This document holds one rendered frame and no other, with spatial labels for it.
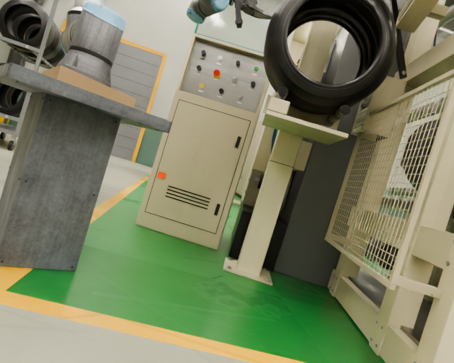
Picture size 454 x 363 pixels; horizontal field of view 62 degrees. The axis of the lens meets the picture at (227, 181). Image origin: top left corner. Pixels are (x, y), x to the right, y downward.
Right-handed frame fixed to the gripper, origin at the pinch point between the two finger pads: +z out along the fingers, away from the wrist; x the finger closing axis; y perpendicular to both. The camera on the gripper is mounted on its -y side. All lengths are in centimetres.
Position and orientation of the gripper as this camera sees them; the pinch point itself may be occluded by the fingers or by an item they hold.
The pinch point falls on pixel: (269, 18)
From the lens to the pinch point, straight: 191.4
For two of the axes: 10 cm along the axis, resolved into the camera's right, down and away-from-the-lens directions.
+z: 9.1, 4.1, -0.4
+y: 4.1, -9.1, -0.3
